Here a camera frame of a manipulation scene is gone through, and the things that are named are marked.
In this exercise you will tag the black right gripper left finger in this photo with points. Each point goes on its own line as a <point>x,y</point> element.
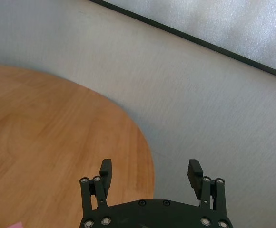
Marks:
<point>105,175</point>

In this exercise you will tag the pink cube block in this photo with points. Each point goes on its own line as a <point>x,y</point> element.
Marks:
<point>17,225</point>

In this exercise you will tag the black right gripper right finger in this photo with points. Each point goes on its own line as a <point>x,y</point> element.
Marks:
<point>195,175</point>

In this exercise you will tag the black wall rail strip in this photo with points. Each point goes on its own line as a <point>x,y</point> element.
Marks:
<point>223,50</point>

